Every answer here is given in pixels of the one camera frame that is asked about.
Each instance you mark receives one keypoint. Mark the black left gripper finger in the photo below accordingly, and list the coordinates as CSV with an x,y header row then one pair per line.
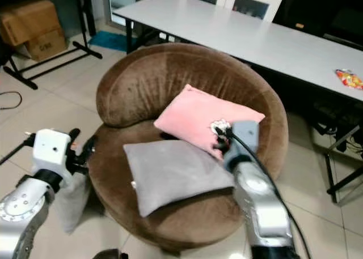
x,y
74,135
89,145

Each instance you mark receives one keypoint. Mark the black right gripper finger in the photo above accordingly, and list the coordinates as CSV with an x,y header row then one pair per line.
x,y
219,153

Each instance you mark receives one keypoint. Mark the pink pillow with cartoon print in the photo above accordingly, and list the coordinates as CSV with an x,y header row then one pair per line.
x,y
193,114

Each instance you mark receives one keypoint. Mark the grey fuzzy pillow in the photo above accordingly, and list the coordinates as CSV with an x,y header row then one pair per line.
x,y
72,202

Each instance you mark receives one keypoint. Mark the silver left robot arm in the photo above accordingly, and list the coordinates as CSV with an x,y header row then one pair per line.
x,y
22,213

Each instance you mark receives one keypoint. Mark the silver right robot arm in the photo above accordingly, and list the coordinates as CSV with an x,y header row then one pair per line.
x,y
261,208

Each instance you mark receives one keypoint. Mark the grey square pillow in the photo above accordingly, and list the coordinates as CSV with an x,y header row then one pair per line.
x,y
176,174

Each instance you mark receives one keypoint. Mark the black metal floor rack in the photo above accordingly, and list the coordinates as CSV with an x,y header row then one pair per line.
x,y
51,63

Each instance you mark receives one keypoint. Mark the brown round velvet sofa chair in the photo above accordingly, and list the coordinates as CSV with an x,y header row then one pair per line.
x,y
147,77

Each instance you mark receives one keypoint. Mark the teal floor mat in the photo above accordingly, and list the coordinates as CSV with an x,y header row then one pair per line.
x,y
108,40

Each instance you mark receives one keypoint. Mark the small printed cardboard box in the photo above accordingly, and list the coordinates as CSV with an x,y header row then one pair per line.
x,y
46,45

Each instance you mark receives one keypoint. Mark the black robot foot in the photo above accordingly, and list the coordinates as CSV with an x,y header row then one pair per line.
x,y
106,254

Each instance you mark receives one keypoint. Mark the long white table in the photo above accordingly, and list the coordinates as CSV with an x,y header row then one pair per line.
x,y
238,35

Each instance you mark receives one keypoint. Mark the large plain cardboard box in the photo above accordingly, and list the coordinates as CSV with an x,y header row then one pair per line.
x,y
31,20

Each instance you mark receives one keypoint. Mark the small yellow object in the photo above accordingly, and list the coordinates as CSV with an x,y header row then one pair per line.
x,y
299,25

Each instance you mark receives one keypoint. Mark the orange snack packet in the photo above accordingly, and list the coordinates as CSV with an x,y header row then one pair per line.
x,y
349,79

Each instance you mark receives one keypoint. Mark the dark low cabinet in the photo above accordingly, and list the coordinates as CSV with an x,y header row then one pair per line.
x,y
323,9

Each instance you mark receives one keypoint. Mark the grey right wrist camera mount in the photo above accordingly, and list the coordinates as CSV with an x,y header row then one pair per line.
x,y
245,137

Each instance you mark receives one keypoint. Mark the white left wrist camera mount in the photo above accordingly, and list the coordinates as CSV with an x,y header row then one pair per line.
x,y
51,151

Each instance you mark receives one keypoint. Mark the black metal folding frame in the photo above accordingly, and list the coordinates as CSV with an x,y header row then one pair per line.
x,y
340,157

